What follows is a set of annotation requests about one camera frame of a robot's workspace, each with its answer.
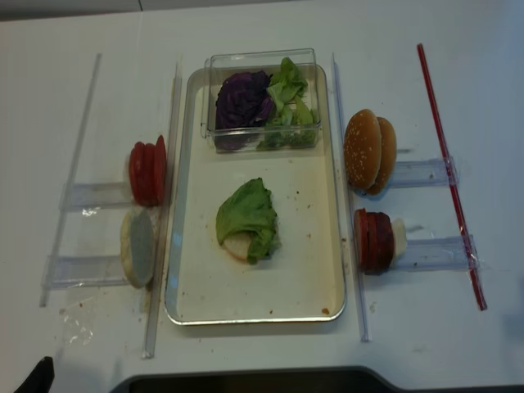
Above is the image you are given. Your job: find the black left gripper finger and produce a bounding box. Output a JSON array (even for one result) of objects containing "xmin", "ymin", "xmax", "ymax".
[{"xmin": 15, "ymin": 356, "xmax": 55, "ymax": 393}]

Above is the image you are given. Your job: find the green lettuce leaf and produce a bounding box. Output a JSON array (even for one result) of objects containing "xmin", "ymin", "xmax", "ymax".
[{"xmin": 215, "ymin": 178, "xmax": 278, "ymax": 260}]

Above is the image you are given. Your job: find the clear tomato pusher track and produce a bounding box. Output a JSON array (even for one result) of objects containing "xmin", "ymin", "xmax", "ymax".
[{"xmin": 59, "ymin": 182, "xmax": 134, "ymax": 212}]

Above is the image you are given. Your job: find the red tomato slice outer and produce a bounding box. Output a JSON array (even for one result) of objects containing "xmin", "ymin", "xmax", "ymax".
[{"xmin": 128, "ymin": 142, "xmax": 157, "ymax": 206}]

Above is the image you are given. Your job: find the red tomato slice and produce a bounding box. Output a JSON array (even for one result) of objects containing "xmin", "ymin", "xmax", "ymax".
[
  {"xmin": 153, "ymin": 135, "xmax": 167, "ymax": 205},
  {"xmin": 128, "ymin": 142, "xmax": 157, "ymax": 206}
]

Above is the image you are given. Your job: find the red tomato slice inner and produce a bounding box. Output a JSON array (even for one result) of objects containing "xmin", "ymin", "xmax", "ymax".
[{"xmin": 153, "ymin": 135, "xmax": 167, "ymax": 205}]

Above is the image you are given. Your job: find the green lettuce in box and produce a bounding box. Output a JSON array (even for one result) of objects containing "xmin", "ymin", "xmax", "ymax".
[{"xmin": 256, "ymin": 56, "xmax": 316, "ymax": 151}]

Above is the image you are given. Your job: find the red meat patty stack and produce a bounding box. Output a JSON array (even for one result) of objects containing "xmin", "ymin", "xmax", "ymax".
[{"xmin": 354, "ymin": 209, "xmax": 395, "ymax": 274}]

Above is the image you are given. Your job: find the white cheese slice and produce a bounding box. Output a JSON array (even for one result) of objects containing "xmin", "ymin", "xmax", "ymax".
[{"xmin": 391, "ymin": 219, "xmax": 407, "ymax": 260}]

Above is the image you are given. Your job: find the clear bun pusher track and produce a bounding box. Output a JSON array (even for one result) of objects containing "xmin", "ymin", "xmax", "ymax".
[
  {"xmin": 387, "ymin": 158, "xmax": 459, "ymax": 188},
  {"xmin": 42, "ymin": 255, "xmax": 128, "ymax": 290}
]

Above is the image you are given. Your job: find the upright bun bottom slice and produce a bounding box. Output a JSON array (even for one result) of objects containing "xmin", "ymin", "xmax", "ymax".
[{"xmin": 120, "ymin": 207, "xmax": 156, "ymax": 288}]

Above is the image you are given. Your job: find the bun bottom slice on tray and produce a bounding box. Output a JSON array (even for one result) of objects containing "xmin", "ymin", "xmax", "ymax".
[{"xmin": 222, "ymin": 232, "xmax": 260, "ymax": 264}]

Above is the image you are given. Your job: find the white metal tray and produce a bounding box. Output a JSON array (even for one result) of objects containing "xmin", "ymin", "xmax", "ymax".
[{"xmin": 165, "ymin": 69, "xmax": 346, "ymax": 326}]

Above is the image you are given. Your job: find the purple cabbage leaf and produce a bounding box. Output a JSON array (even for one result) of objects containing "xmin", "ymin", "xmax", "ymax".
[{"xmin": 215, "ymin": 70, "xmax": 273, "ymax": 151}]

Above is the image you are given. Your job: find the clear plastic vegetable box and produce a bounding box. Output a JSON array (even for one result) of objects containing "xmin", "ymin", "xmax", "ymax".
[{"xmin": 201, "ymin": 48, "xmax": 321, "ymax": 153}]

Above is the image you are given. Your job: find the clear patty pusher track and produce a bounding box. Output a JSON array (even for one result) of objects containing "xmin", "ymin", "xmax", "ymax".
[{"xmin": 390, "ymin": 236, "xmax": 479, "ymax": 272}]

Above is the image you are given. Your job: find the sesame bun top front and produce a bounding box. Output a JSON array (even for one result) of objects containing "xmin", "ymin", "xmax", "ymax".
[{"xmin": 343, "ymin": 109, "xmax": 382, "ymax": 191}]

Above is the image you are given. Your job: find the bun top rear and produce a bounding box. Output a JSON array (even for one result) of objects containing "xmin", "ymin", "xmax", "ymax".
[{"xmin": 366, "ymin": 117, "xmax": 397, "ymax": 196}]

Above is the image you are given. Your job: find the clear bun top pusher track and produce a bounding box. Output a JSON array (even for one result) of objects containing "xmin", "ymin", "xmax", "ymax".
[{"xmin": 387, "ymin": 158, "xmax": 459, "ymax": 188}]

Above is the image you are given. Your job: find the clear left inner rail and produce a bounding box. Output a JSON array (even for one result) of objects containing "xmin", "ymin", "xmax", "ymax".
[{"xmin": 142, "ymin": 61, "xmax": 182, "ymax": 359}]

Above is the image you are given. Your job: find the clear rail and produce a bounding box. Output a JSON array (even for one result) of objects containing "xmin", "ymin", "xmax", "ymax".
[
  {"xmin": 331, "ymin": 52, "xmax": 372, "ymax": 342},
  {"xmin": 39, "ymin": 53, "xmax": 103, "ymax": 308},
  {"xmin": 142, "ymin": 61, "xmax": 182, "ymax": 359}
]

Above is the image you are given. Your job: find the clear left outer rail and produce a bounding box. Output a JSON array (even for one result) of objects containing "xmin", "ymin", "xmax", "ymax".
[{"xmin": 39, "ymin": 53, "xmax": 103, "ymax": 308}]

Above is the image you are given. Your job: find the clear right inner rail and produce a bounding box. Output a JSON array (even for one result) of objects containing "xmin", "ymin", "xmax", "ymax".
[{"xmin": 331, "ymin": 52, "xmax": 372, "ymax": 342}]

